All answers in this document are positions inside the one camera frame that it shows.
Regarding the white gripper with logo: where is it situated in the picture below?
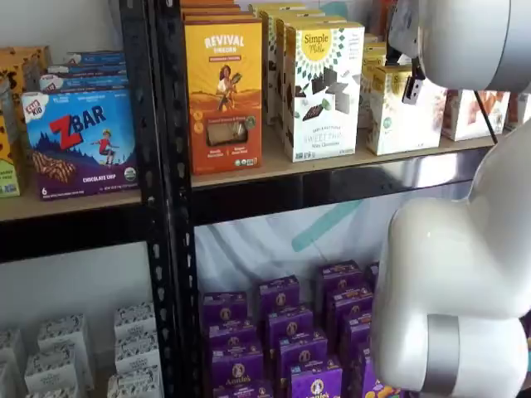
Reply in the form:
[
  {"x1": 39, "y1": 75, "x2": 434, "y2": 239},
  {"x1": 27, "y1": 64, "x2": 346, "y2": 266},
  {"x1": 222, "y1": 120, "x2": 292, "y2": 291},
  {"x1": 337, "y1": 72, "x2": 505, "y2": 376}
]
[{"x1": 386, "y1": 0, "x2": 427, "y2": 105}]

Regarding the white box with cookies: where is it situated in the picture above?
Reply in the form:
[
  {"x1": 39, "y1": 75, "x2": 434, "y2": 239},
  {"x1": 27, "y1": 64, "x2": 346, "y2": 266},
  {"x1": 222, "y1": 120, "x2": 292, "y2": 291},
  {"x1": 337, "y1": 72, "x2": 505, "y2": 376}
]
[{"x1": 441, "y1": 89, "x2": 512, "y2": 142}]

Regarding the white Sweet Thins mint box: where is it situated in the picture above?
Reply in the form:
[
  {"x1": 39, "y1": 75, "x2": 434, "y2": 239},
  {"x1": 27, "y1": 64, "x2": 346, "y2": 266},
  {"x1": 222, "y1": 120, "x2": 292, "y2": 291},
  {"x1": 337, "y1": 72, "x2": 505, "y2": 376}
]
[
  {"x1": 275, "y1": 15, "x2": 348, "y2": 140},
  {"x1": 284, "y1": 21, "x2": 366, "y2": 163},
  {"x1": 259, "y1": 7, "x2": 327, "y2": 125},
  {"x1": 248, "y1": 2, "x2": 308, "y2": 13}
]

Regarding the black metal shelf rack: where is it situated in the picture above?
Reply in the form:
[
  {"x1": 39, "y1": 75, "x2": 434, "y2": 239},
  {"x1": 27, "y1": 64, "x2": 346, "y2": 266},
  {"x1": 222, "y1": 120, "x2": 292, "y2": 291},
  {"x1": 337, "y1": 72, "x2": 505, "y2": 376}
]
[
  {"x1": 155, "y1": 0, "x2": 499, "y2": 398},
  {"x1": 0, "y1": 0, "x2": 169, "y2": 398}
]

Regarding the wooden shelf board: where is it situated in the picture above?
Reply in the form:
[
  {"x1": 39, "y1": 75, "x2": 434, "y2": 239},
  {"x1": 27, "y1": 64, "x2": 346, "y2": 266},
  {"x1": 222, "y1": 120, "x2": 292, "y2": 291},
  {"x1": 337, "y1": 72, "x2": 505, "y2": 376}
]
[
  {"x1": 0, "y1": 186, "x2": 142, "y2": 223},
  {"x1": 191, "y1": 124, "x2": 505, "y2": 190}
]

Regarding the orange Revival cracker box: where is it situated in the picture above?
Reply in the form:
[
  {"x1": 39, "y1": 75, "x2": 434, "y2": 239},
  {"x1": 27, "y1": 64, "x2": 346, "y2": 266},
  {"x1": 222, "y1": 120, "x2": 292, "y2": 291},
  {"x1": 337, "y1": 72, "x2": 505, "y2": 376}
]
[
  {"x1": 180, "y1": 1, "x2": 250, "y2": 14},
  {"x1": 184, "y1": 20, "x2": 264, "y2": 176},
  {"x1": 181, "y1": 11, "x2": 256, "y2": 25}
]

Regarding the purple Annie's snack box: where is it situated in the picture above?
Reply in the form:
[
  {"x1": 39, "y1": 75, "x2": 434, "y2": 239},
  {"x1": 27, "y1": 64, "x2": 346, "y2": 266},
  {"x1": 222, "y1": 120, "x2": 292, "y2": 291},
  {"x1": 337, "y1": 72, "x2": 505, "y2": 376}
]
[
  {"x1": 276, "y1": 331, "x2": 329, "y2": 378},
  {"x1": 213, "y1": 381, "x2": 275, "y2": 398},
  {"x1": 339, "y1": 314, "x2": 374, "y2": 362},
  {"x1": 265, "y1": 306, "x2": 314, "y2": 349},
  {"x1": 352, "y1": 343, "x2": 403, "y2": 398},
  {"x1": 205, "y1": 321, "x2": 258, "y2": 353},
  {"x1": 325, "y1": 285, "x2": 374, "y2": 328},
  {"x1": 210, "y1": 343, "x2": 265, "y2": 389},
  {"x1": 201, "y1": 292, "x2": 249, "y2": 328},
  {"x1": 319, "y1": 260, "x2": 364, "y2": 295},
  {"x1": 290, "y1": 360, "x2": 343, "y2": 398},
  {"x1": 256, "y1": 275, "x2": 300, "y2": 320}
]

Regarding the blue purple Zbar box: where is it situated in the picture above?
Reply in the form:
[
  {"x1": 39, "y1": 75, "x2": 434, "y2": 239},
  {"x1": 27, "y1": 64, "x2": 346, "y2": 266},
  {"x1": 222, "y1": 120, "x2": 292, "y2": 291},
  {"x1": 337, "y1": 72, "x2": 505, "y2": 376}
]
[
  {"x1": 21, "y1": 87, "x2": 139, "y2": 201},
  {"x1": 46, "y1": 62, "x2": 128, "y2": 78},
  {"x1": 39, "y1": 74, "x2": 129, "y2": 95},
  {"x1": 66, "y1": 50, "x2": 126, "y2": 66}
]

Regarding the white patterned small box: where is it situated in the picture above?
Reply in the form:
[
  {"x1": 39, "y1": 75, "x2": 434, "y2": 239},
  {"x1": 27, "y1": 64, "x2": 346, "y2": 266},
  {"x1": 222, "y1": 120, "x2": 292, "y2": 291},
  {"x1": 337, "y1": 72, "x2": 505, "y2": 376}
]
[
  {"x1": 114, "y1": 331, "x2": 161, "y2": 372},
  {"x1": 25, "y1": 387, "x2": 80, "y2": 398},
  {"x1": 107, "y1": 366, "x2": 165, "y2": 398},
  {"x1": 37, "y1": 314, "x2": 95, "y2": 389},
  {"x1": 0, "y1": 329, "x2": 26, "y2": 374},
  {"x1": 24, "y1": 352, "x2": 80, "y2": 391},
  {"x1": 114, "y1": 302, "x2": 157, "y2": 337}
]

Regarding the yellow Bobo's snack box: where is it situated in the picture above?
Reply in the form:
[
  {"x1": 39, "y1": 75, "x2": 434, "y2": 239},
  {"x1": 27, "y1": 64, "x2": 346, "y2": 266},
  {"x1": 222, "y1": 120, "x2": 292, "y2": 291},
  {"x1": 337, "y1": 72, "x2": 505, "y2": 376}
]
[
  {"x1": 0, "y1": 45, "x2": 53, "y2": 95},
  {"x1": 0, "y1": 76, "x2": 22, "y2": 198}
]

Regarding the white teal backdrop sheet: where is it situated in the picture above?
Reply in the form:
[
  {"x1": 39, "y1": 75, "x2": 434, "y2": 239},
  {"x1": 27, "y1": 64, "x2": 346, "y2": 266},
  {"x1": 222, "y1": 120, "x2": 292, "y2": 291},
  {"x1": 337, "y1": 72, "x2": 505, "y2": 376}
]
[{"x1": 194, "y1": 0, "x2": 474, "y2": 318}]

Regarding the thin black cable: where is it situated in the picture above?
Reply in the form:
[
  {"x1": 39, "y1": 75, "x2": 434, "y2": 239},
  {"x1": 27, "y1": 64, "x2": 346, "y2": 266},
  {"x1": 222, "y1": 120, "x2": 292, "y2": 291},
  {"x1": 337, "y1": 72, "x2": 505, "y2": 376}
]
[{"x1": 474, "y1": 90, "x2": 499, "y2": 145}]

